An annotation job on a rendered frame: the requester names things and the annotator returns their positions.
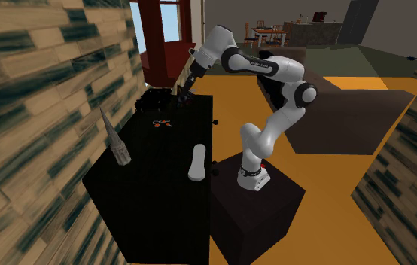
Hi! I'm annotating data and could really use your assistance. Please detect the black shaggy plant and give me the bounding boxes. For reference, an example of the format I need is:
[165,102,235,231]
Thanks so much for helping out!
[134,87,175,114]

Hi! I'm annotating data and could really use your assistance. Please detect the red framed window with bench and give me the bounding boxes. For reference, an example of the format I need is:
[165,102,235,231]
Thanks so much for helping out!
[129,0,198,90]

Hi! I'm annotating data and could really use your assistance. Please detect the wooden dining table with chairs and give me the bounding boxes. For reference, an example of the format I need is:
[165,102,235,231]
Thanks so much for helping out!
[243,20,291,49]

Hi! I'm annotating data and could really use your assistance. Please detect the grey spire figure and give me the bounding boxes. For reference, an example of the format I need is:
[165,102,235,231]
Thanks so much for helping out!
[99,106,132,167]

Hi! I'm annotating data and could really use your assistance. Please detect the black chest of drawers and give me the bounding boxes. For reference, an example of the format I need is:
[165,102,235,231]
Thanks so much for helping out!
[81,93,220,265]

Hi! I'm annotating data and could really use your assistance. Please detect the dark kitchen counter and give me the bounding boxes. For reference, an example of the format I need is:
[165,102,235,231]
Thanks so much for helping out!
[282,11,344,47]

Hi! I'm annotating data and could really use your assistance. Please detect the dark robot stand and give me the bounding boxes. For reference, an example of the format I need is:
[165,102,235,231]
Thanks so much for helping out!
[209,151,307,265]

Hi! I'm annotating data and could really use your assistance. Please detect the dark brown sofa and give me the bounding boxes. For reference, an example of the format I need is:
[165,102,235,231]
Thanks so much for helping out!
[255,45,415,156]

